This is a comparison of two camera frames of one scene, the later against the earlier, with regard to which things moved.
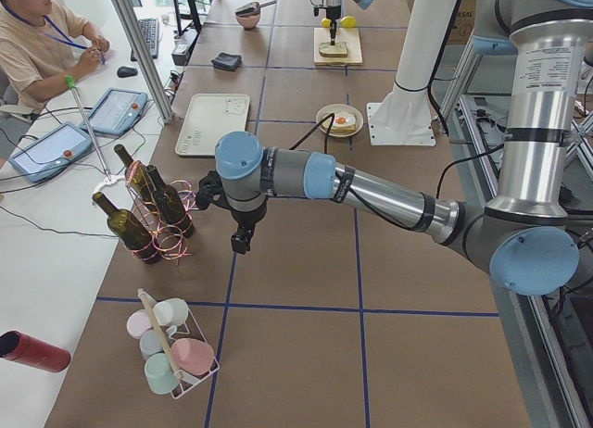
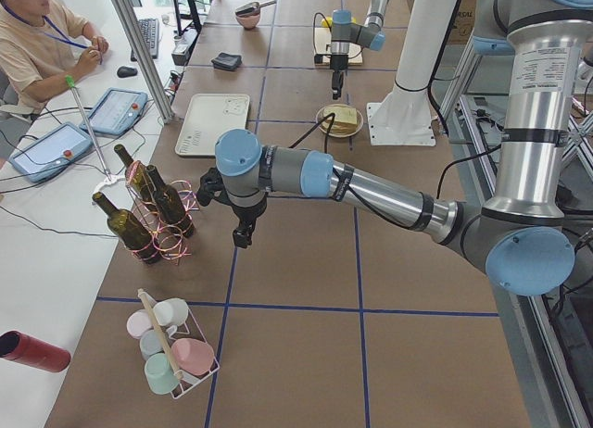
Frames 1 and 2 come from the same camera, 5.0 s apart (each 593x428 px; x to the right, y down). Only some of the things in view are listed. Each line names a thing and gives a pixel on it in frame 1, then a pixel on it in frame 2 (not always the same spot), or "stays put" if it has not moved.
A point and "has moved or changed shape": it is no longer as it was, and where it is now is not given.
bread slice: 338,50 has moved or changed shape
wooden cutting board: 344,34 stays put
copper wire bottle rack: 167,210 stays put
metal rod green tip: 70,83 stays put
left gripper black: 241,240 stays put
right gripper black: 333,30 → 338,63
